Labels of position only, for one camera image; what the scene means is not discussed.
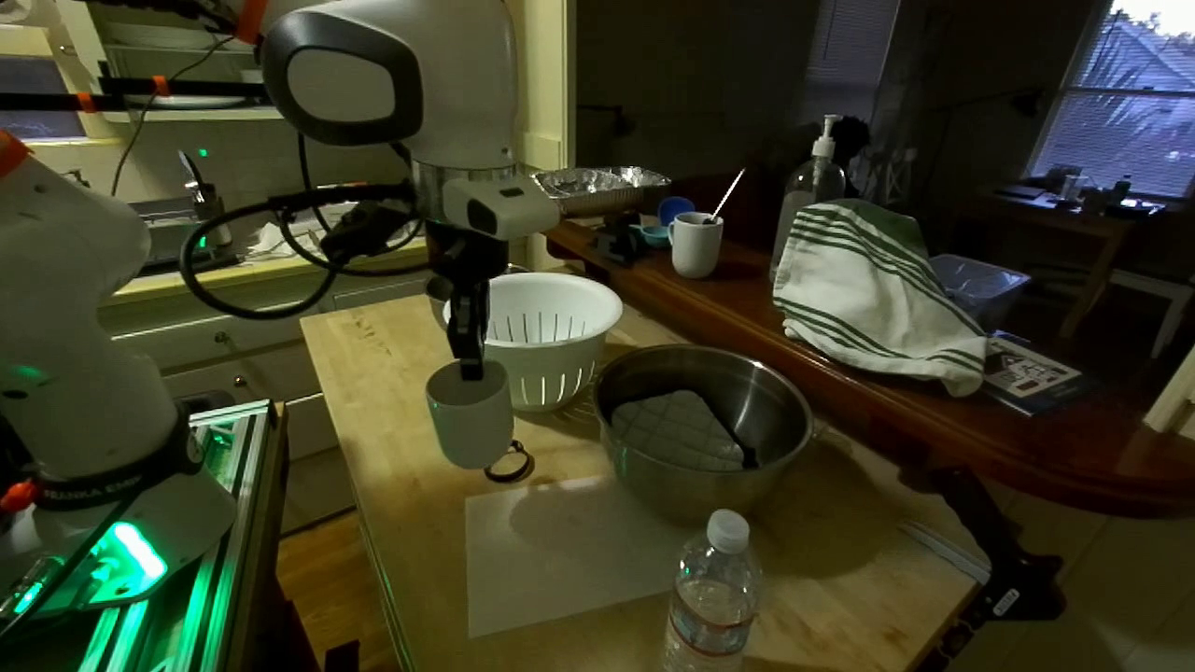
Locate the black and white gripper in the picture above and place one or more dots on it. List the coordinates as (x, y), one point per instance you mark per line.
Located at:
(469, 226)

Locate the aluminium foil tray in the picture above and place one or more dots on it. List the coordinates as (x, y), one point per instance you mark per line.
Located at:
(598, 188)

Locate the stainless steel mixing bowl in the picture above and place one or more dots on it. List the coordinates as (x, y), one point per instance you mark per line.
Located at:
(761, 407)

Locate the white paper sheet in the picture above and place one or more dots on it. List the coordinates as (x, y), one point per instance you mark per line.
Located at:
(545, 549)

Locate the grey quilted pot holder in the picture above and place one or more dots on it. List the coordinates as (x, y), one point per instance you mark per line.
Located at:
(680, 432)

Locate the white mug with spoon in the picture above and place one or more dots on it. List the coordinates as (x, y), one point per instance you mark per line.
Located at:
(696, 238)

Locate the soap pump dispenser bottle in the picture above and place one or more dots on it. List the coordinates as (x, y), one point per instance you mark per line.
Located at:
(814, 182)

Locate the white plastic colander bowl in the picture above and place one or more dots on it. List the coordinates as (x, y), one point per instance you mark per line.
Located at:
(545, 330)

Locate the white green striped towel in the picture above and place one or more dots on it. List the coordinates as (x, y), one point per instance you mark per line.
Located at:
(855, 287)

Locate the white ceramic cup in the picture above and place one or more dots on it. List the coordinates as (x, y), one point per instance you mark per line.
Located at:
(473, 414)

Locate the clear plastic water bottle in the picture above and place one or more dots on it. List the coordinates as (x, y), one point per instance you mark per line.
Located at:
(716, 599)

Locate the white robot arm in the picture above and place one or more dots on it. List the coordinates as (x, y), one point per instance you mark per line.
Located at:
(433, 78)

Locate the printed paper leaflet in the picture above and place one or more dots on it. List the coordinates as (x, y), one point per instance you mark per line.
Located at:
(1025, 379)

